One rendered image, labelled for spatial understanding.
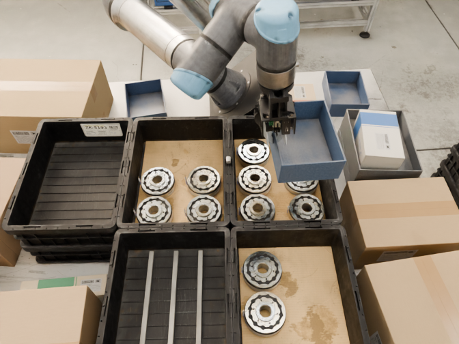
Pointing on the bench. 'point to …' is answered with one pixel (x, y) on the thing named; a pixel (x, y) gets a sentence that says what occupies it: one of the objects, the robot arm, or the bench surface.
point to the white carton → (378, 140)
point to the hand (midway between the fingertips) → (274, 136)
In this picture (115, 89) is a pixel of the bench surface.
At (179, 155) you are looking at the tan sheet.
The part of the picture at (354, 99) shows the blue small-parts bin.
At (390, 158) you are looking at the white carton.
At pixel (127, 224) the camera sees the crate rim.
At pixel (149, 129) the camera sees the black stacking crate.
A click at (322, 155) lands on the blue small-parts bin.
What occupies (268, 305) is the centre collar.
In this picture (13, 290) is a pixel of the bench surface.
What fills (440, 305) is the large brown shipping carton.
